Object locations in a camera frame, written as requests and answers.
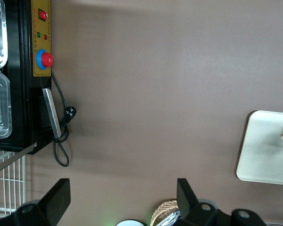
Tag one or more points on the red rocker switch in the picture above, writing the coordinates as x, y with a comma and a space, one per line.
42, 14

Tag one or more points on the black appliance yellow panel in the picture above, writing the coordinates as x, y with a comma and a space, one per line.
19, 94

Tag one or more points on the aluminium foil tray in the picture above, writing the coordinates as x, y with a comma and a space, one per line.
172, 219

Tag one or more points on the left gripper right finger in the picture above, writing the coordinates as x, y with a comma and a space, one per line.
191, 209

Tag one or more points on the black power plug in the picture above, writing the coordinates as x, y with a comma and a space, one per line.
70, 113

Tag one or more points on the beige plastic tray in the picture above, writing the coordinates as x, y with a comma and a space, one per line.
261, 153

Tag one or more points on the light wicker basket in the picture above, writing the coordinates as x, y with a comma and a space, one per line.
162, 209

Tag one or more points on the red emergency stop knob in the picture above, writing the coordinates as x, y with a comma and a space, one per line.
46, 59

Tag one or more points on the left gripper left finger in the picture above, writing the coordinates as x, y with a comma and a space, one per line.
54, 202

